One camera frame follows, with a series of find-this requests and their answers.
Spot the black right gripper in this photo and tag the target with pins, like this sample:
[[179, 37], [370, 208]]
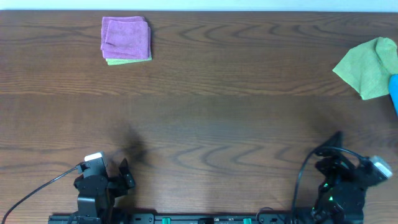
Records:
[[337, 156]]

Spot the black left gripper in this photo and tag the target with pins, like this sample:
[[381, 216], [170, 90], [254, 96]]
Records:
[[118, 182]]

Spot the green microfiber cloth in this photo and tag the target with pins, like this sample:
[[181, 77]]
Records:
[[367, 68]]

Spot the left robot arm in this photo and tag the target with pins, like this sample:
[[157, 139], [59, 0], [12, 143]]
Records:
[[97, 191]]

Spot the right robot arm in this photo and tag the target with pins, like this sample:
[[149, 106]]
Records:
[[340, 199]]

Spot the blue cloth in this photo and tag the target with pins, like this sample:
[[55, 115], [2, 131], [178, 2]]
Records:
[[393, 91]]

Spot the folded green cloth under purple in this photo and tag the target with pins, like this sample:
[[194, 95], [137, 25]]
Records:
[[116, 61]]

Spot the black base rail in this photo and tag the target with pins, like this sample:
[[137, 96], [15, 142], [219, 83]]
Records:
[[149, 218]]

